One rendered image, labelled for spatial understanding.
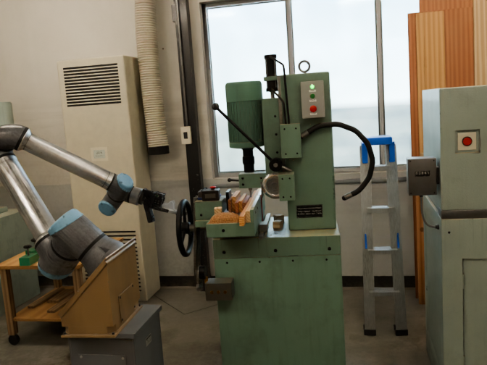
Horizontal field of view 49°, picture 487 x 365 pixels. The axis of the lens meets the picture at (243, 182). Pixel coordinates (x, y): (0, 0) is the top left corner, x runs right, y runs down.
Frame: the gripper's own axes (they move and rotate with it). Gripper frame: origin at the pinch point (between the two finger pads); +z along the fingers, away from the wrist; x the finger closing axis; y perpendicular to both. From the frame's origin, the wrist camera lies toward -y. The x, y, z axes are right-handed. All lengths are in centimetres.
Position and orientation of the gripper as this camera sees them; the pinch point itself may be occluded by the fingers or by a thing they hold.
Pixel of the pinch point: (176, 212)
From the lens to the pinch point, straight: 280.0
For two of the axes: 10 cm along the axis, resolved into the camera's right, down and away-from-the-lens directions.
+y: 2.8, -9.5, -1.7
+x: 1.3, -1.4, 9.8
